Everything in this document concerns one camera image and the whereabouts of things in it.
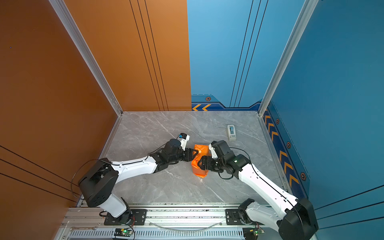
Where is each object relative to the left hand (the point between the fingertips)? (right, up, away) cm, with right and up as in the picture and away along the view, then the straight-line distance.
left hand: (196, 151), depth 85 cm
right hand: (+3, -6, -7) cm, 10 cm away
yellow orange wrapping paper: (+4, 0, -1) cm, 4 cm away
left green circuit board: (-35, -36, -14) cm, 52 cm away
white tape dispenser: (+24, +10, +18) cm, 32 cm away
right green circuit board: (+26, -36, -15) cm, 47 cm away
